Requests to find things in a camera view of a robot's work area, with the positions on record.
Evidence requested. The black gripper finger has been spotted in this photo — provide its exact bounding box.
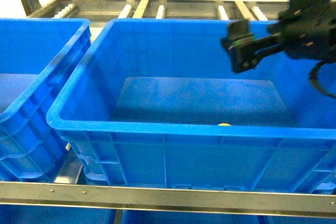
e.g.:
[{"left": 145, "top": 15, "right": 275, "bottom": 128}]
[{"left": 220, "top": 19, "right": 284, "bottom": 73}]

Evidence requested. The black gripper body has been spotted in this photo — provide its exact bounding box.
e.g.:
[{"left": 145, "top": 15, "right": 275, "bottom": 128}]
[{"left": 267, "top": 0, "right": 335, "bottom": 60}]

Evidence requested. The yellow mushroom push button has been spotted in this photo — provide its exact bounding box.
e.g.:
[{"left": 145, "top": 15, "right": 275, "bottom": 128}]
[{"left": 218, "top": 123, "right": 231, "bottom": 126}]

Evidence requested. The large blue centre crate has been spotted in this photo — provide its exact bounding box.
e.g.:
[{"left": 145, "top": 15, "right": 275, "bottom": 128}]
[{"left": 46, "top": 19, "right": 335, "bottom": 194}]

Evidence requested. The blue right crate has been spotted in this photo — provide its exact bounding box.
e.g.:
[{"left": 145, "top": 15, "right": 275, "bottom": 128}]
[{"left": 258, "top": 216, "right": 335, "bottom": 224}]

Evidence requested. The blue lower centre crate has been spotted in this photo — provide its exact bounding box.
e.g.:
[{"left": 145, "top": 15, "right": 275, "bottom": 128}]
[{"left": 121, "top": 210, "right": 259, "bottom": 223}]

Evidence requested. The blue lower left crate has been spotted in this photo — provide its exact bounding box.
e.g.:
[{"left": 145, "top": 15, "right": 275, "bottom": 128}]
[{"left": 1, "top": 205, "right": 115, "bottom": 223}]

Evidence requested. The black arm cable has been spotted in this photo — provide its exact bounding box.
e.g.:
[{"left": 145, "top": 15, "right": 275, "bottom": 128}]
[{"left": 308, "top": 60, "right": 336, "bottom": 96}]

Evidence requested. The metal roller rack frame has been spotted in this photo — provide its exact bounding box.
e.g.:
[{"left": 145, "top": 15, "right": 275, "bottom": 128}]
[{"left": 21, "top": 0, "right": 289, "bottom": 28}]

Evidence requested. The metal shelf front rail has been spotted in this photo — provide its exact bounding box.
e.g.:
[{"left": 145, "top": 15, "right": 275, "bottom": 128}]
[{"left": 1, "top": 182, "right": 335, "bottom": 218}]

